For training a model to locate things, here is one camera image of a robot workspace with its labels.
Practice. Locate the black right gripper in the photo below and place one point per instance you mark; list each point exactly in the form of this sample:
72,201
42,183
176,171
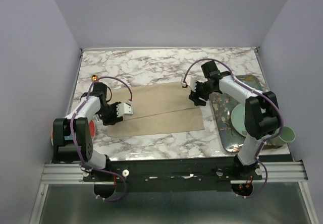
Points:
194,97

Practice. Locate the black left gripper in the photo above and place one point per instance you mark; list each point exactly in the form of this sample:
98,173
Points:
113,119

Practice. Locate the beige linen napkin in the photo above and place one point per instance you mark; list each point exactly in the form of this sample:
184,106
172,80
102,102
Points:
159,109

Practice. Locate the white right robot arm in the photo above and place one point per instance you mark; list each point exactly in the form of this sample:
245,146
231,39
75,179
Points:
262,120

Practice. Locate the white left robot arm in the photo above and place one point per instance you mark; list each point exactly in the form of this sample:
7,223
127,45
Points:
80,149

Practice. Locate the red and blue round plate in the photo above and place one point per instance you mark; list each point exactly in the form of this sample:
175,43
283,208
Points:
92,130

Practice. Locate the floral teal serving tray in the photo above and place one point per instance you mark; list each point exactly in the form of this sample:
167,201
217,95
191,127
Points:
222,106

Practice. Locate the mint green plate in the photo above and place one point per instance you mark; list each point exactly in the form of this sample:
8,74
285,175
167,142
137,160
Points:
238,118

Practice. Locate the gold spoon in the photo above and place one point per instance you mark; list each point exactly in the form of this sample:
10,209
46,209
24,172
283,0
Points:
94,78

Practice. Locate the mint green cup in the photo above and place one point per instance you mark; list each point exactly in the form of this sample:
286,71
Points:
287,136

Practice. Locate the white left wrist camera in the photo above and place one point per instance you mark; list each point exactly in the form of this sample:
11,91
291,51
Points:
124,109

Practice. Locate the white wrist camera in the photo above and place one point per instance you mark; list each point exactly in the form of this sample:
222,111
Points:
124,109
190,82

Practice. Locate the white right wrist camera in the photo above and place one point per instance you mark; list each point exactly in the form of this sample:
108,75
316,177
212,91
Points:
190,82

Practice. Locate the black mounting base plate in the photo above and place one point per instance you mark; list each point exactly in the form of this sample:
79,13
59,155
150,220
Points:
171,166

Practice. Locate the aluminium frame rail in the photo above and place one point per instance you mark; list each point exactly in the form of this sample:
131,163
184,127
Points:
275,172

